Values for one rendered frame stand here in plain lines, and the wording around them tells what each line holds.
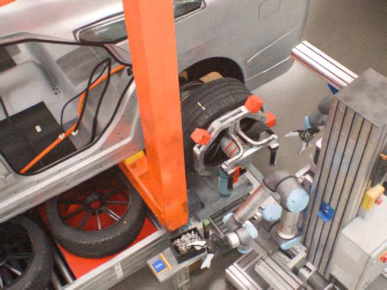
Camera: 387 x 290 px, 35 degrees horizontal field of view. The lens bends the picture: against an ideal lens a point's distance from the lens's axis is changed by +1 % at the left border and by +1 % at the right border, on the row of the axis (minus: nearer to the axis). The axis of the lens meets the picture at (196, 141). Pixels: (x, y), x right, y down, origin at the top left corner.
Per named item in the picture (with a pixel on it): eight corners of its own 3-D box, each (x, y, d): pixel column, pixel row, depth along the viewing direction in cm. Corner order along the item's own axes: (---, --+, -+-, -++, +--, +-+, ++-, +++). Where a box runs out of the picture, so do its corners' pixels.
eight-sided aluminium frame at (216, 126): (257, 145, 425) (262, 94, 382) (263, 151, 422) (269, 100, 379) (194, 182, 408) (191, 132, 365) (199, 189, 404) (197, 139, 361)
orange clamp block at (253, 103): (249, 106, 386) (257, 95, 381) (257, 113, 382) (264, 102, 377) (242, 106, 381) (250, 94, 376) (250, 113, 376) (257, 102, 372)
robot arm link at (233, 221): (273, 159, 306) (216, 220, 326) (285, 174, 300) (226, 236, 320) (287, 161, 315) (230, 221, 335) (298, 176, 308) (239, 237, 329)
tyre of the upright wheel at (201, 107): (250, 63, 397) (166, 98, 370) (272, 84, 385) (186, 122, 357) (238, 129, 446) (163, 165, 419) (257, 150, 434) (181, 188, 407)
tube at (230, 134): (231, 134, 381) (231, 123, 373) (250, 153, 371) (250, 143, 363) (208, 147, 376) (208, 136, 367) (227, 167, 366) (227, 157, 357)
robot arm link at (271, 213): (274, 210, 354) (276, 197, 343) (287, 228, 346) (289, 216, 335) (257, 218, 351) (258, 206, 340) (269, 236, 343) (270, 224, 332)
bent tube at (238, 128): (256, 119, 388) (257, 109, 379) (274, 139, 378) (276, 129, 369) (234, 132, 382) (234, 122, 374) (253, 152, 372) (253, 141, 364)
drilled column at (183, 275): (182, 275, 429) (180, 248, 395) (190, 287, 423) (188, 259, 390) (171, 283, 425) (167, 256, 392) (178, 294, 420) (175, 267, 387)
